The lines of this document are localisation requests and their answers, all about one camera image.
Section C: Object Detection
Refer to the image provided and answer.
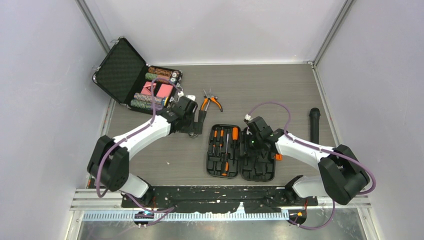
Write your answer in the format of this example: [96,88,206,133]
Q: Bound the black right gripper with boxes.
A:
[235,131,263,157]

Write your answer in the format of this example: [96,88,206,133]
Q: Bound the small round tape measure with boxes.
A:
[188,132,198,138]

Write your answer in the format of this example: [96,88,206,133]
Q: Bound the black plastic tool case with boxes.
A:
[206,124,283,182]

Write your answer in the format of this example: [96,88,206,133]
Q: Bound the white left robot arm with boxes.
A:
[87,95,198,207]

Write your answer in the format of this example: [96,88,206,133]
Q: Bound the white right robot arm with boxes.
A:
[206,116,371,205]

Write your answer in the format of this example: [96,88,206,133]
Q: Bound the red playing card deck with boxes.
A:
[155,83,174,99]

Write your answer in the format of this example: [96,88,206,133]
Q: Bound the black cylinder flashlight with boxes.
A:
[309,107,321,144]

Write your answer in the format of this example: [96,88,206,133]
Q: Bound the black aluminium poker chip case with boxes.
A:
[92,36,183,114]

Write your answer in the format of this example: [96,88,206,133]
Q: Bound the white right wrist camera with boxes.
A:
[244,114,252,122]

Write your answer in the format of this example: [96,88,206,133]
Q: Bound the orange handled pliers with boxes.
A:
[200,89,224,112]

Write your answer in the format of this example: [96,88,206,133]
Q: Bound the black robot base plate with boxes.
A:
[121,185,318,214]

